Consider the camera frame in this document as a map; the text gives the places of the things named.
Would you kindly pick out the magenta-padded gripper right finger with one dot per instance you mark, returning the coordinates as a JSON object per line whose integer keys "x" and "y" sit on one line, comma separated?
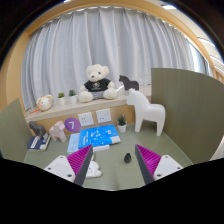
{"x": 163, "y": 165}

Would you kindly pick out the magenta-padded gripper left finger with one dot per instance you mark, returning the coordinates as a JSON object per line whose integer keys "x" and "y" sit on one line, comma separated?
{"x": 63, "y": 165}

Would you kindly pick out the small black charger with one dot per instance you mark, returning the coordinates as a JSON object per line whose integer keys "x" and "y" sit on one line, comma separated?
{"x": 127, "y": 158}

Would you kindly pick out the light blue book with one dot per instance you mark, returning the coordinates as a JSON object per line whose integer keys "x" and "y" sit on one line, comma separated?
{"x": 73, "y": 143}

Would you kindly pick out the dark blue book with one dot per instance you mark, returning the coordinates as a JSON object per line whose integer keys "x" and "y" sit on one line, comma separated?
{"x": 38, "y": 143}

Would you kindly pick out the purple round number disc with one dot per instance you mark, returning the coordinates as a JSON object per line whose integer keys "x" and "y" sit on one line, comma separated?
{"x": 72, "y": 125}

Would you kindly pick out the beige window ledge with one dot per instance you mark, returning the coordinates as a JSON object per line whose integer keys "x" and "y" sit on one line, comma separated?
{"x": 66, "y": 108}

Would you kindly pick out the small potted plant white pot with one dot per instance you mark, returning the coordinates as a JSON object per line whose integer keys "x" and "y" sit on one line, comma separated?
{"x": 122, "y": 126}
{"x": 73, "y": 97}
{"x": 61, "y": 100}

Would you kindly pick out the large white horse figure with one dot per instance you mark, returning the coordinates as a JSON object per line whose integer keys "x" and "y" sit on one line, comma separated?
{"x": 146, "y": 110}

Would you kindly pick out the green partition panel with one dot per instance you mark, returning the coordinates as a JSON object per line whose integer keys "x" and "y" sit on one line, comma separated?
{"x": 190, "y": 113}
{"x": 13, "y": 133}

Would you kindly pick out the small white orange plush toy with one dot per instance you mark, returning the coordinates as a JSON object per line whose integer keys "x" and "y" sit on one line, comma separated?
{"x": 44, "y": 102}

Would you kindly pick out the cream teddy bear black shirt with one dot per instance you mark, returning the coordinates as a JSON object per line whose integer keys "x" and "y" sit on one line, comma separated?
{"x": 97, "y": 85}

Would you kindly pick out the small white figurine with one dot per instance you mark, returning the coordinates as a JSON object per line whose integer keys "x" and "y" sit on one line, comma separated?
{"x": 121, "y": 89}

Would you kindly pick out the black horse figure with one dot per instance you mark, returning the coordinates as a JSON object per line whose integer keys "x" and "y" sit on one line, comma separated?
{"x": 130, "y": 84}

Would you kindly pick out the light grey curtain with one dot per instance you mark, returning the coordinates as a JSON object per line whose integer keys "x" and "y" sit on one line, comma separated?
{"x": 100, "y": 40}

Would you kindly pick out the ceiling lights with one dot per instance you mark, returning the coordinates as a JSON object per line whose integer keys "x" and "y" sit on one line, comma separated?
{"x": 168, "y": 6}

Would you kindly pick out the white wall socket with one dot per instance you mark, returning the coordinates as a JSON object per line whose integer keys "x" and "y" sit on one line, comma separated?
{"x": 86, "y": 119}
{"x": 103, "y": 115}

